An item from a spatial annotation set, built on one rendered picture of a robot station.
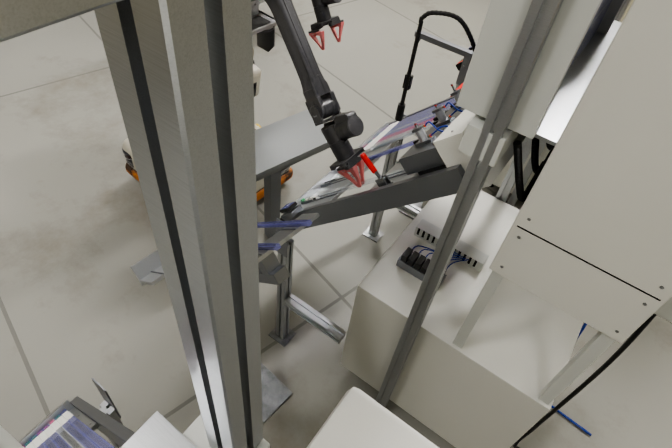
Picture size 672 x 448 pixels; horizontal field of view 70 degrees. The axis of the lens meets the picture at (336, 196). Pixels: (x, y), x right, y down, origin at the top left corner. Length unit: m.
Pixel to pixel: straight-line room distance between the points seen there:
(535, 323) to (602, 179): 0.79
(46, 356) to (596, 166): 2.05
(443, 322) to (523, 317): 0.27
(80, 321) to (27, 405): 0.36
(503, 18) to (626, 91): 0.23
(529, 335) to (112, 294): 1.72
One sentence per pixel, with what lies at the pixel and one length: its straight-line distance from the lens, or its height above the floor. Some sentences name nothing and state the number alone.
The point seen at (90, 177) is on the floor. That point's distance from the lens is 2.95.
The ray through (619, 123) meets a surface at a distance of 0.95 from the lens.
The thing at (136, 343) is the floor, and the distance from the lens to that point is 2.25.
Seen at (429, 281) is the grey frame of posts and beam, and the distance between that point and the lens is 1.33.
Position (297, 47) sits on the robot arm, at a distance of 1.38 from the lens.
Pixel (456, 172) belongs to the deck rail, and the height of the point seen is 1.22.
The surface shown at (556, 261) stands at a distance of 1.16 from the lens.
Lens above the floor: 1.92
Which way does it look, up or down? 45 degrees down
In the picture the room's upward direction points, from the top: 8 degrees clockwise
